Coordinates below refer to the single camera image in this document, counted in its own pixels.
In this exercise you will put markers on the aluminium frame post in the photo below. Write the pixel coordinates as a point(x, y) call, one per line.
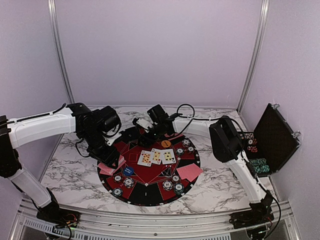
point(260, 33)
point(59, 50)

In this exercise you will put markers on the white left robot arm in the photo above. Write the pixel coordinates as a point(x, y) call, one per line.
point(16, 133)

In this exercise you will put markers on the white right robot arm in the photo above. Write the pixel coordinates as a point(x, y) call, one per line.
point(227, 146)

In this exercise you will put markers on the right aluminium frame post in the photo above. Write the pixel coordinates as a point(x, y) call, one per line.
point(260, 33)

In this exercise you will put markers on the clear round dealer button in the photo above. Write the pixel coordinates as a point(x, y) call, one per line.
point(167, 173)

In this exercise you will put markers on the left aluminium frame post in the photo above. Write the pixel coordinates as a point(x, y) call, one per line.
point(59, 50)

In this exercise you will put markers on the blue small blind button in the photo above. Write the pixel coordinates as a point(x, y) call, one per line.
point(128, 171)

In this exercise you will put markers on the aluminium front rail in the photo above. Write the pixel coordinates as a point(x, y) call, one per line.
point(103, 225)

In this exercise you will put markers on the single red playing card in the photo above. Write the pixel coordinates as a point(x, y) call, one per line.
point(105, 170)

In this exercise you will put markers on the orange big blind button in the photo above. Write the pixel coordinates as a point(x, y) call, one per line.
point(166, 144)

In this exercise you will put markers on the face up playing card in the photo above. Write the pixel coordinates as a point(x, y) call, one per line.
point(168, 156)

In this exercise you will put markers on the red brown poker chip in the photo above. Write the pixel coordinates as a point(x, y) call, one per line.
point(175, 178)
point(117, 178)
point(190, 149)

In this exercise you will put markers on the round red black poker mat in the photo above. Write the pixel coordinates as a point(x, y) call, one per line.
point(148, 188)

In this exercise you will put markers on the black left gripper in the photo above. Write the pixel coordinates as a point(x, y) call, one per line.
point(108, 157)

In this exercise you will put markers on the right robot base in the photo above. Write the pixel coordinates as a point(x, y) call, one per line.
point(254, 220)

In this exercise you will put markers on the black poker chip case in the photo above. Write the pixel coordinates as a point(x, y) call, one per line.
point(271, 144)

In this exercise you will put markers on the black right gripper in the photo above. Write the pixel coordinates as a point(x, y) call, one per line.
point(145, 139)

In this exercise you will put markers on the ten of hearts card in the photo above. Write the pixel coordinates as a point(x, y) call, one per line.
point(145, 158)

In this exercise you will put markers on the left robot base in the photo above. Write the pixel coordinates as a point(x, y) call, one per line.
point(59, 216)

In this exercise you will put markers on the five of hearts card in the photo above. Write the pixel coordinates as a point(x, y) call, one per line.
point(157, 156)

